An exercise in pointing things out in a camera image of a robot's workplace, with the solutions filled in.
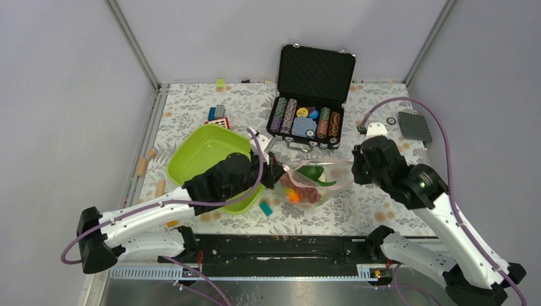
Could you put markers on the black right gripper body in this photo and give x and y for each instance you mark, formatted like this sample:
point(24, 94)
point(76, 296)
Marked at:
point(364, 173)

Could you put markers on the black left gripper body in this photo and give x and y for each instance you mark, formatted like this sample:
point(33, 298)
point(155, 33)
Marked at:
point(268, 177)

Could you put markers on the clear pink zip top bag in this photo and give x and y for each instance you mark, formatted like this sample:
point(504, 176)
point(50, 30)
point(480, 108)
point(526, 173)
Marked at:
point(338, 170)

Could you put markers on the dark green avocado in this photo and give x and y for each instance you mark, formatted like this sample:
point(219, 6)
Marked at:
point(311, 172)

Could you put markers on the red grape bunch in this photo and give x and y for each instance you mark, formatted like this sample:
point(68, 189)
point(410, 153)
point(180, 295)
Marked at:
point(309, 194)

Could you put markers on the green chili pepper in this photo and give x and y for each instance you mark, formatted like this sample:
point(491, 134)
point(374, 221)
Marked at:
point(325, 184)

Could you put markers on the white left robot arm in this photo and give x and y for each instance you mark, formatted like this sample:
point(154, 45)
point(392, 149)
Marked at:
point(106, 238)

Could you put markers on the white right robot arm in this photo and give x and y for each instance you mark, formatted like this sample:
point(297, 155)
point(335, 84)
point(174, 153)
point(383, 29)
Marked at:
point(471, 273)

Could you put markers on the green plastic food tray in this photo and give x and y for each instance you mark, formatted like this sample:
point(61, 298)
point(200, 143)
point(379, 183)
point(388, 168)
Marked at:
point(206, 146)

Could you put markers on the teal small block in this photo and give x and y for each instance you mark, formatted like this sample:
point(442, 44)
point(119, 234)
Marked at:
point(266, 209)

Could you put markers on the grey lego baseplate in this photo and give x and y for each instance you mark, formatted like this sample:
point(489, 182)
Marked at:
point(414, 127)

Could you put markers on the floral patterned table mat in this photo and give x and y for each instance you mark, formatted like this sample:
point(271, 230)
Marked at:
point(356, 211)

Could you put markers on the red white toy block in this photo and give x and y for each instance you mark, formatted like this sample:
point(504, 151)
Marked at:
point(222, 122)

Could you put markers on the grey toy block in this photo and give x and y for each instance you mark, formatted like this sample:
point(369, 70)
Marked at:
point(219, 112)

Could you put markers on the blue toy block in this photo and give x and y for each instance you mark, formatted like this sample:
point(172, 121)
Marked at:
point(211, 115)

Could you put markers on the black poker chip case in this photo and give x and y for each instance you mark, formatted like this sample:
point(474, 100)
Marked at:
point(309, 108)

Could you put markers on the short wooden block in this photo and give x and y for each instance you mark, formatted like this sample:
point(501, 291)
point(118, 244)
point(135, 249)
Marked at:
point(160, 188)

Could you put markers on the small wooden cube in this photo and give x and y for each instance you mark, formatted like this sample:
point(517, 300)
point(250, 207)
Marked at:
point(151, 154)

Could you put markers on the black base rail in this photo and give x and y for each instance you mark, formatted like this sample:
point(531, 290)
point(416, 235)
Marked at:
point(280, 255)

